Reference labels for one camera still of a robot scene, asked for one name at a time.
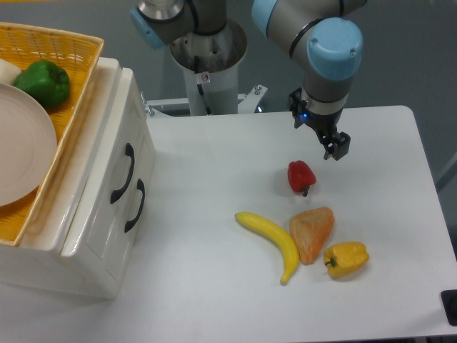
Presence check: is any pink plate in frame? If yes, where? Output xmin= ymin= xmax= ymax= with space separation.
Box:
xmin=1 ymin=84 xmax=57 ymax=206

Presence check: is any black cable on pedestal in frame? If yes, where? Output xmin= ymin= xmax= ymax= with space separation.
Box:
xmin=194 ymin=55 xmax=214 ymax=116

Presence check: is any white drawer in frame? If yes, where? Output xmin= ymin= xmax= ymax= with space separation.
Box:
xmin=61 ymin=68 xmax=153 ymax=258
xmin=61 ymin=177 xmax=146 ymax=299

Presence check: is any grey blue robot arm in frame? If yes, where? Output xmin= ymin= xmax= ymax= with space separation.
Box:
xmin=130 ymin=1 xmax=363 ymax=159

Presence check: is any red bell pepper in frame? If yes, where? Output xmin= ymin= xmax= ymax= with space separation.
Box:
xmin=287 ymin=160 xmax=317 ymax=197

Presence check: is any white vegetable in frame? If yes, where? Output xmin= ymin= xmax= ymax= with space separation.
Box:
xmin=0 ymin=59 xmax=22 ymax=85

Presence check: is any yellow woven basket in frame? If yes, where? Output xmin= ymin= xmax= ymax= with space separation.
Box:
xmin=1 ymin=22 xmax=104 ymax=247

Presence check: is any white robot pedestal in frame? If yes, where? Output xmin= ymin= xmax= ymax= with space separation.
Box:
xmin=170 ymin=19 xmax=247 ymax=116

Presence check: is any green bell pepper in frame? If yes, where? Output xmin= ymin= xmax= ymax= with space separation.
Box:
xmin=13 ymin=60 xmax=70 ymax=108

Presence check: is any black object at table edge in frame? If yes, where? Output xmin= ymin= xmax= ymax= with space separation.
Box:
xmin=441 ymin=289 xmax=457 ymax=327

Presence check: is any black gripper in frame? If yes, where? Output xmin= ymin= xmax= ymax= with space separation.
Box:
xmin=288 ymin=88 xmax=351 ymax=161

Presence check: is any white drawer cabinet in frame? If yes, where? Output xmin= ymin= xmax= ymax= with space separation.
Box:
xmin=1 ymin=58 xmax=156 ymax=296

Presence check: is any orange triangular bread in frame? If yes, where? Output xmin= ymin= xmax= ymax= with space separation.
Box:
xmin=289 ymin=207 xmax=335 ymax=265

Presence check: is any yellow bell pepper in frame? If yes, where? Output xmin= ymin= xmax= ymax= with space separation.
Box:
xmin=323 ymin=242 xmax=370 ymax=279

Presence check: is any yellow banana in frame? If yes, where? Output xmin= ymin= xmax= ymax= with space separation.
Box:
xmin=234 ymin=212 xmax=300 ymax=285

